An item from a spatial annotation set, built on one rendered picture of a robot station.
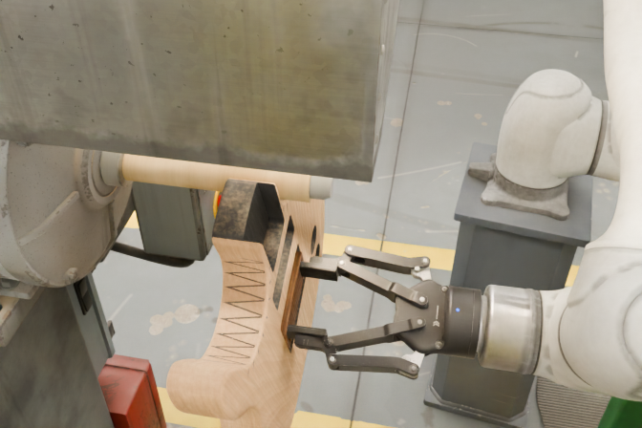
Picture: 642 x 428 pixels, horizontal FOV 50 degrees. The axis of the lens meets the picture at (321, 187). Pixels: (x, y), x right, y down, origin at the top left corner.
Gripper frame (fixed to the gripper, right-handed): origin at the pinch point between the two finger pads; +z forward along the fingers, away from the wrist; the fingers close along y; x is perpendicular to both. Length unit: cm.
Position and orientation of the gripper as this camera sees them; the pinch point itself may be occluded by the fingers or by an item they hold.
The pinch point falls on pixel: (296, 299)
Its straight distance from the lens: 78.7
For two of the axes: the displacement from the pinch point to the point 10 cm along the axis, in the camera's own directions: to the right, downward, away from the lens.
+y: 1.7, -8.7, 4.6
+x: -0.8, -4.8, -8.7
